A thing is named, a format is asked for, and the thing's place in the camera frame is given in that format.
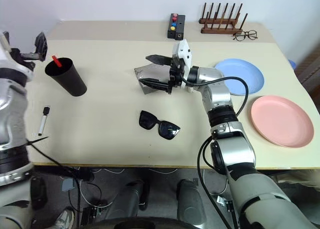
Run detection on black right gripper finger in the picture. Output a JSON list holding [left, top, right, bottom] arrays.
[[138, 78, 174, 95], [145, 54, 173, 67]]

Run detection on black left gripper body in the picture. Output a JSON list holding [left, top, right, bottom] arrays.
[[11, 48, 43, 71]]

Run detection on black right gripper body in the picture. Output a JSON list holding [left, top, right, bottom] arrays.
[[167, 56, 188, 95]]

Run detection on red marker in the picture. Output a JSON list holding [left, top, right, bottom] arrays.
[[51, 55, 63, 68]]

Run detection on black sunglasses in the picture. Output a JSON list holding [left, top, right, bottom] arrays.
[[138, 110, 181, 140]]

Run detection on white marker with black cap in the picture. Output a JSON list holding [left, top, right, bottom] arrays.
[[37, 105, 52, 137]]

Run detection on blue plate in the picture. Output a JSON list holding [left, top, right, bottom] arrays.
[[214, 58, 265, 96]]

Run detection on pink plate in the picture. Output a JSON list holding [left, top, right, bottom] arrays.
[[250, 95, 315, 149]]

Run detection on black cup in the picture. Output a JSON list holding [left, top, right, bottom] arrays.
[[44, 57, 88, 98]]

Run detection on black box with coloured buttons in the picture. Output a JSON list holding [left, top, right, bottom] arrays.
[[167, 13, 179, 39]]

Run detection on wooden dish rack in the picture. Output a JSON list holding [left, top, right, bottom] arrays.
[[199, 2, 249, 35]]

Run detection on dark grey rounded shape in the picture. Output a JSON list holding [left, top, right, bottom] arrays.
[[176, 179, 207, 225], [113, 180, 151, 215]]

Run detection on grey white sneaker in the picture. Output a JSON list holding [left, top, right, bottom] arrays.
[[53, 206, 76, 229]]

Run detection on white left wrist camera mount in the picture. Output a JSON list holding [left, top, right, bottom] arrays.
[[0, 30, 13, 63]]

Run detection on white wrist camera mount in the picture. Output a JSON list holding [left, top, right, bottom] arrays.
[[0, 30, 13, 63], [171, 38, 195, 94]]

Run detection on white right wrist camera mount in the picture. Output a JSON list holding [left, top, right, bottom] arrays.
[[171, 38, 195, 94]]

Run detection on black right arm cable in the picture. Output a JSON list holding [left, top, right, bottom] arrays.
[[178, 71, 250, 229]]

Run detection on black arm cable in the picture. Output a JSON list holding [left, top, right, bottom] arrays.
[[178, 71, 250, 229], [24, 135, 84, 216]]

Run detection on brown frame eyeglasses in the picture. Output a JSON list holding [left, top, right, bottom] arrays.
[[232, 30, 259, 42]]

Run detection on white floor cable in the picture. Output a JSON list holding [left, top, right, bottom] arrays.
[[201, 168, 227, 197], [81, 182, 115, 208]]

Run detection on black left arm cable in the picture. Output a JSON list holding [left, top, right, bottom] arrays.
[[24, 135, 84, 216]]

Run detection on black metal floor bracket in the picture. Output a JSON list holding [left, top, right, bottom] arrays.
[[216, 195, 237, 229]]

